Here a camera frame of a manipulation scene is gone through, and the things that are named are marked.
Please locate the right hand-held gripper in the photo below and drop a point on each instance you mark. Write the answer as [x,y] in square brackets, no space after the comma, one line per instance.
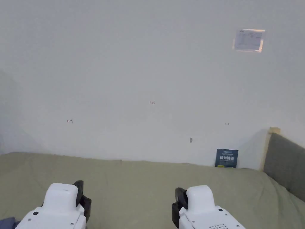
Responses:
[202,212]

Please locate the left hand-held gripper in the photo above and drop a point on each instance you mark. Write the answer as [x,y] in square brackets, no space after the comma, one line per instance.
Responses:
[59,210]

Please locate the bed with pale green sheet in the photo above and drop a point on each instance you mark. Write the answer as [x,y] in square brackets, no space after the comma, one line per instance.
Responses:
[133,186]

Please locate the dark blue card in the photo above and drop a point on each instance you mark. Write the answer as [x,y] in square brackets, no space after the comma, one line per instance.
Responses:
[226,158]

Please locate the dark blue garment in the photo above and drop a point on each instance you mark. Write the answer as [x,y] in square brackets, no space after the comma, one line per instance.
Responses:
[8,223]

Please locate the grey padded headboard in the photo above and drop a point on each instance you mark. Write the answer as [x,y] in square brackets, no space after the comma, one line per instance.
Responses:
[286,162]

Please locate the white paper sheet on wall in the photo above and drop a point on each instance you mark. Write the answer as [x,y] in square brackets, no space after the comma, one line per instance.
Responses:
[249,40]

